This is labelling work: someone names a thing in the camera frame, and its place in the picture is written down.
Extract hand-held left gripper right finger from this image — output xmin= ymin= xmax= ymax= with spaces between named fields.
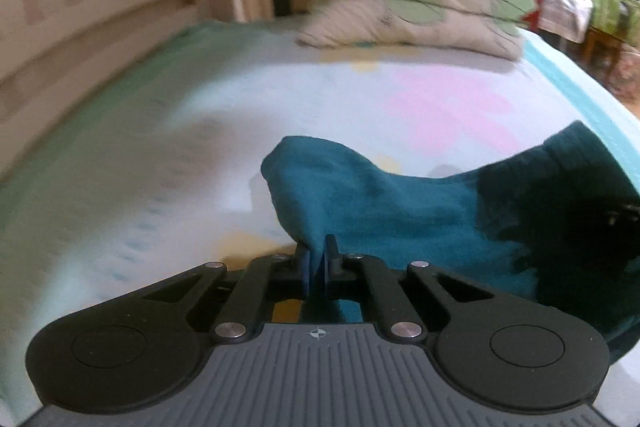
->
xmin=323 ymin=234 xmax=495 ymax=344

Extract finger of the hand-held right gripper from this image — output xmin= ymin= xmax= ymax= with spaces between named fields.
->
xmin=603 ymin=201 xmax=640 ymax=229

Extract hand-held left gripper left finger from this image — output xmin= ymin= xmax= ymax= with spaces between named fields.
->
xmin=142 ymin=241 xmax=314 ymax=345

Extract teal pants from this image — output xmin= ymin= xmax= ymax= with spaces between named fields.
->
xmin=261 ymin=121 xmax=640 ymax=366

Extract green patterned cloth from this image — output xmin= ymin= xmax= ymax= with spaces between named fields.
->
xmin=575 ymin=0 xmax=640 ymax=38

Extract beige wooden bed frame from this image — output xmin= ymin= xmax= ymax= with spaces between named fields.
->
xmin=0 ymin=0 xmax=301 ymax=180

